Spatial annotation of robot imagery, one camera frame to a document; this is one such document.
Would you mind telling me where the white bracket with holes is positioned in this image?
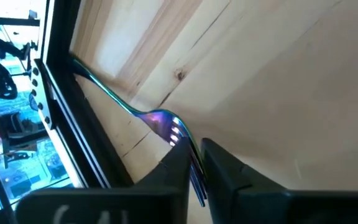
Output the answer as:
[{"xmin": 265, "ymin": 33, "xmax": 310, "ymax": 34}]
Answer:
[{"xmin": 29, "ymin": 58, "xmax": 57, "ymax": 131}]

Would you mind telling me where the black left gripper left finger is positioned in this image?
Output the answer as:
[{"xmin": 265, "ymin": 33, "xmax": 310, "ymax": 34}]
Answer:
[{"xmin": 15, "ymin": 136, "xmax": 193, "ymax": 224}]

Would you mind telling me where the black table edge rail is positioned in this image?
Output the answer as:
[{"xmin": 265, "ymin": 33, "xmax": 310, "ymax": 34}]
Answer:
[{"xmin": 40, "ymin": 0, "xmax": 135, "ymax": 189}]

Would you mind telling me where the iridescent metal fork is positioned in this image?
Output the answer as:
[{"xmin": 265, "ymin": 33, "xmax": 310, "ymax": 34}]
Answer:
[{"xmin": 70, "ymin": 54, "xmax": 209, "ymax": 208}]

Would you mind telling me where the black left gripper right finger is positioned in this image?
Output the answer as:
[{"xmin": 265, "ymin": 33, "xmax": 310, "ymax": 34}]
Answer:
[{"xmin": 200, "ymin": 138, "xmax": 358, "ymax": 224}]

